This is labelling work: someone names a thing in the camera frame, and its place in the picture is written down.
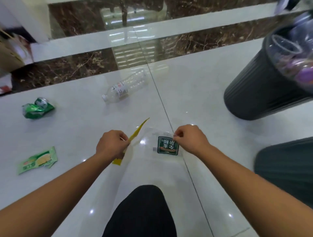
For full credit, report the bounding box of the person's left hand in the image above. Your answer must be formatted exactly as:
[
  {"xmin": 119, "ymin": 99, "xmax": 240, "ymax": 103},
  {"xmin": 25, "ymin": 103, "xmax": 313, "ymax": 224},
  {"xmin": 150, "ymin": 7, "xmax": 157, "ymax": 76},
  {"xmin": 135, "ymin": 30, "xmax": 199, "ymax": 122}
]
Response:
[{"xmin": 96, "ymin": 130, "xmax": 130, "ymax": 161}]

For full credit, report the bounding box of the person's right hand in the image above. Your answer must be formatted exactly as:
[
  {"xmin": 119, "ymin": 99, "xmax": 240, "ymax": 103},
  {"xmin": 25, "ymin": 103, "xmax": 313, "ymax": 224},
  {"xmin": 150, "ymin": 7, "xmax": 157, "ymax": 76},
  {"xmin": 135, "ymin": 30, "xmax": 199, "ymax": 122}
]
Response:
[{"xmin": 173, "ymin": 125, "xmax": 211, "ymax": 157}]

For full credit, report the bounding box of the clear plastic bag green label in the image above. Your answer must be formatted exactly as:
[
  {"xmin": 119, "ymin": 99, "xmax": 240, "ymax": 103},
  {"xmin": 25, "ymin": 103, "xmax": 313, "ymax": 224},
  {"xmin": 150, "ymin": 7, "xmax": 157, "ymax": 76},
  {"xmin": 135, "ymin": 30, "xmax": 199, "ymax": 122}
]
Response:
[{"xmin": 112, "ymin": 118, "xmax": 189, "ymax": 172}]

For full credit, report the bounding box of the person's right forearm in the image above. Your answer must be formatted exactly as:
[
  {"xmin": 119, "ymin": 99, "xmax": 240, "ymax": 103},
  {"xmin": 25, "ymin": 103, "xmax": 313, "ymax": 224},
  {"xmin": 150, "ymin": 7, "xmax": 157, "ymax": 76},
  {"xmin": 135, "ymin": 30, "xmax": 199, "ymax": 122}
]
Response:
[{"xmin": 196, "ymin": 144, "xmax": 313, "ymax": 237}]

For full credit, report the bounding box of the person's left forearm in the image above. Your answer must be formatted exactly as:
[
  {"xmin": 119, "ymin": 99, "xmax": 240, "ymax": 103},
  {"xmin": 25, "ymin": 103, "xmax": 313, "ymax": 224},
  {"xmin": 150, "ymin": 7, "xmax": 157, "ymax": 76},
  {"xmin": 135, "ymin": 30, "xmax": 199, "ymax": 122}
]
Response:
[{"xmin": 0, "ymin": 153, "xmax": 115, "ymax": 237}]

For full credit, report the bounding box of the empty clear plastic bottle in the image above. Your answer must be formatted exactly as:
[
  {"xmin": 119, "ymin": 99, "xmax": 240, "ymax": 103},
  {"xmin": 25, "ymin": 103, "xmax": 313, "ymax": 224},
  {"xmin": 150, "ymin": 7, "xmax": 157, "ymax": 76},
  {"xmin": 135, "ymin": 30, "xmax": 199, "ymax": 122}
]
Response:
[{"xmin": 102, "ymin": 70, "xmax": 149, "ymax": 104}]

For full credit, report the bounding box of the person's left leg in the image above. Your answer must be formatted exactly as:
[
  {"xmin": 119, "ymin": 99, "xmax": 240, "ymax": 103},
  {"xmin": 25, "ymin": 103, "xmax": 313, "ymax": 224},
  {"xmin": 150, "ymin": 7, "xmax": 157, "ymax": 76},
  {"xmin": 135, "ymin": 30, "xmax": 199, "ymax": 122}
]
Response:
[{"xmin": 102, "ymin": 185, "xmax": 178, "ymax": 237}]

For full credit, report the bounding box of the green snack wrapper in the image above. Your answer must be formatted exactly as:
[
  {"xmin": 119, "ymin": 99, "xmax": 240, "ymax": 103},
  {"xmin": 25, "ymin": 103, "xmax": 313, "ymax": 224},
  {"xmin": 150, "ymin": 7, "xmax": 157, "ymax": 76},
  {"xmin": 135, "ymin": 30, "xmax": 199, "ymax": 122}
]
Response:
[{"xmin": 18, "ymin": 146, "xmax": 58, "ymax": 175}]

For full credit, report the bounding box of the dark grey ribbed trash bin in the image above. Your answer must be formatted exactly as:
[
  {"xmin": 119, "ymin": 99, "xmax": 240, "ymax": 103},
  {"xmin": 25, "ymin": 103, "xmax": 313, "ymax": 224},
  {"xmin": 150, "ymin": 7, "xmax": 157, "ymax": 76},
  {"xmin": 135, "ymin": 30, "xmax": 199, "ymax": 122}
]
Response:
[{"xmin": 224, "ymin": 24, "xmax": 313, "ymax": 121}]

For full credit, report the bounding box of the crushed green can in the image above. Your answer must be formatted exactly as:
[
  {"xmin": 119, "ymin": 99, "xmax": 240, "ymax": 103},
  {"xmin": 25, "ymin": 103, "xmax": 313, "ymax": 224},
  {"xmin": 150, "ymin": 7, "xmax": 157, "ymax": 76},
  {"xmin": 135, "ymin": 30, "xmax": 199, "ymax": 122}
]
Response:
[{"xmin": 22, "ymin": 97, "xmax": 55, "ymax": 119}]

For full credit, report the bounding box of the dark wooden furniture leg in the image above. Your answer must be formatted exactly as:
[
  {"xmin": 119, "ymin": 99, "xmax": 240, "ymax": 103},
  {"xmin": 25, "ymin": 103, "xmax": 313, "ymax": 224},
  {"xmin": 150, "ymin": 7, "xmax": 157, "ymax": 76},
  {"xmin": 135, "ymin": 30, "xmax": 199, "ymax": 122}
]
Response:
[{"xmin": 121, "ymin": 4, "xmax": 128, "ymax": 27}]

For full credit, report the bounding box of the clear bin liner with trash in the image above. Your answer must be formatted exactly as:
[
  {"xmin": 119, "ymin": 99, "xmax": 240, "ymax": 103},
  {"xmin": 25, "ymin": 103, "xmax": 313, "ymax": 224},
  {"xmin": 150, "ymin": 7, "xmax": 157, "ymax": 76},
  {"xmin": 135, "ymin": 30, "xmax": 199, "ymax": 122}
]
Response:
[{"xmin": 265, "ymin": 10, "xmax": 313, "ymax": 91}]

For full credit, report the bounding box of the brown paper bag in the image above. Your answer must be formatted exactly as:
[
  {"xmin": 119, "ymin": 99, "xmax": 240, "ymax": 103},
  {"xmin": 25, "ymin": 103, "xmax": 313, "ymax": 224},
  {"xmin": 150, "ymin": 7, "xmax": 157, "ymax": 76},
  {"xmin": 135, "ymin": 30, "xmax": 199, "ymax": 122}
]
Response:
[{"xmin": 0, "ymin": 29, "xmax": 27, "ymax": 73}]

